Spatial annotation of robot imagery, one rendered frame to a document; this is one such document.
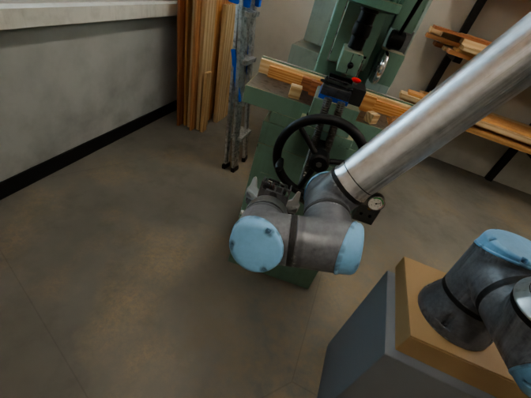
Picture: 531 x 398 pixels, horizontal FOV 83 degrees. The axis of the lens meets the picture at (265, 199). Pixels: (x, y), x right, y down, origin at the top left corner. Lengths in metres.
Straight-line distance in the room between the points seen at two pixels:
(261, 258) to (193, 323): 0.94
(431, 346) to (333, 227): 0.49
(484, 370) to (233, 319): 0.91
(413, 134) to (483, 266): 0.39
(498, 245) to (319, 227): 0.44
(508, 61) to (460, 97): 0.07
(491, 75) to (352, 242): 0.31
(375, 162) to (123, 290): 1.21
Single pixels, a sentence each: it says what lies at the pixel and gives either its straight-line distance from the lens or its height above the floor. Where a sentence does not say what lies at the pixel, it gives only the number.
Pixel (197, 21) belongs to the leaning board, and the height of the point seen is 0.80.
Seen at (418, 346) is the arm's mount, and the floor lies 0.60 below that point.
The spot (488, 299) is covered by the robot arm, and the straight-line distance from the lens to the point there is 0.80.
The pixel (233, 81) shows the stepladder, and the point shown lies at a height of 0.61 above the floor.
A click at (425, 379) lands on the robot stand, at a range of 0.97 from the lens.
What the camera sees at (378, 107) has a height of 0.92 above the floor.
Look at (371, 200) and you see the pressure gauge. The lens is 1.14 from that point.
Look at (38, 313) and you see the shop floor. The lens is 1.50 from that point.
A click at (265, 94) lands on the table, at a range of 1.06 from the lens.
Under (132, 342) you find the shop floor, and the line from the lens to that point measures 1.37.
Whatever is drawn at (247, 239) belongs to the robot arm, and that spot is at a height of 0.89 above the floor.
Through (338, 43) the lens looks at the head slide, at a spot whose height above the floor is 1.06.
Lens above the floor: 1.24
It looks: 38 degrees down
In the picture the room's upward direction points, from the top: 17 degrees clockwise
